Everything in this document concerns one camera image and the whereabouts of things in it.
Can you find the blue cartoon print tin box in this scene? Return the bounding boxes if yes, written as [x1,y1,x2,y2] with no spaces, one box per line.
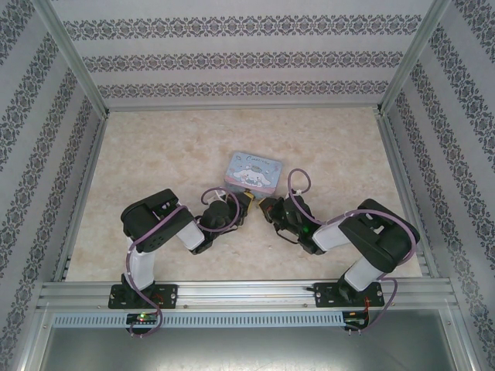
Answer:
[223,152,285,198]

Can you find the grey metal panel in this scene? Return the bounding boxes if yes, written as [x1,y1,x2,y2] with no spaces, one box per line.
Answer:
[22,326,476,371]

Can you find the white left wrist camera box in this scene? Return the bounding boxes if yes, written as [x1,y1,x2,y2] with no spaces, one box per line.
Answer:
[203,188,227,204]

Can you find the aluminium mounting rail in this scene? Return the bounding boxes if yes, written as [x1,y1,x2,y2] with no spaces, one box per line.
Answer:
[36,281,454,311]

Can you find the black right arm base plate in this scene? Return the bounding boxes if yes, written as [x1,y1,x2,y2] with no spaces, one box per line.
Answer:
[313,281,386,308]

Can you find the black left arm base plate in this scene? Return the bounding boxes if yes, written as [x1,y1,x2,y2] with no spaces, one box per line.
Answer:
[108,284,179,310]

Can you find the slotted grey cable duct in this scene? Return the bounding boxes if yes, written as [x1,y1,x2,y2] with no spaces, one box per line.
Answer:
[52,311,346,328]

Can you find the aluminium side rail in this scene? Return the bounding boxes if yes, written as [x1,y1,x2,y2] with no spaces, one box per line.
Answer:
[53,114,112,283]
[377,114,441,277]

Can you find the aluminium frame post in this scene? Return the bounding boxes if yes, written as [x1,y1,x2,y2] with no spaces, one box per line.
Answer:
[32,0,110,117]
[375,0,452,115]

